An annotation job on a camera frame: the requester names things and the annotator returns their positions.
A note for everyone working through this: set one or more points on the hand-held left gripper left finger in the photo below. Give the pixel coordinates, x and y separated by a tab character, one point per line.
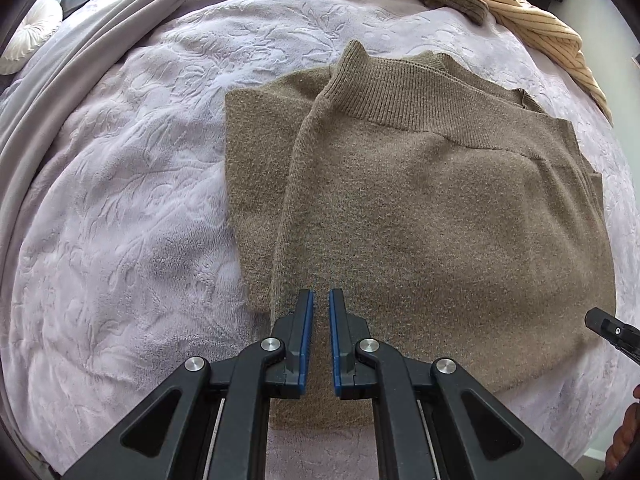
304	340

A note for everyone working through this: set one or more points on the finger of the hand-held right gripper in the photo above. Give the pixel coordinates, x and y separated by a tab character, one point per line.
617	335

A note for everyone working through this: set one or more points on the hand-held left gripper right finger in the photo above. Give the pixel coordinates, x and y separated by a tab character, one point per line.
337	340

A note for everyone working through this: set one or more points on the brown knit sweater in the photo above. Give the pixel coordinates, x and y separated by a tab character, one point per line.
415	220

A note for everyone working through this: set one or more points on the person's right hand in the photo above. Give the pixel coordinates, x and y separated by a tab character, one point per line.
624	435

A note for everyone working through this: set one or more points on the lavender embossed blanket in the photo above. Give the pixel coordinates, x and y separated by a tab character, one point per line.
125	185

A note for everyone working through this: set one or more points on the brown ribbed knit garment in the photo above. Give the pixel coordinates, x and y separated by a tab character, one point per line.
457	2

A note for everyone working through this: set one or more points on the grey bed sheet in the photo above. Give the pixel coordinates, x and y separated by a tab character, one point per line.
75	60

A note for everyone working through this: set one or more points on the dark cloth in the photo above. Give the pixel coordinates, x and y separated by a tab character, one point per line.
70	6

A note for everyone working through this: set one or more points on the white round pleated cushion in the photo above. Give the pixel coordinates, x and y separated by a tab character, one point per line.
27	35

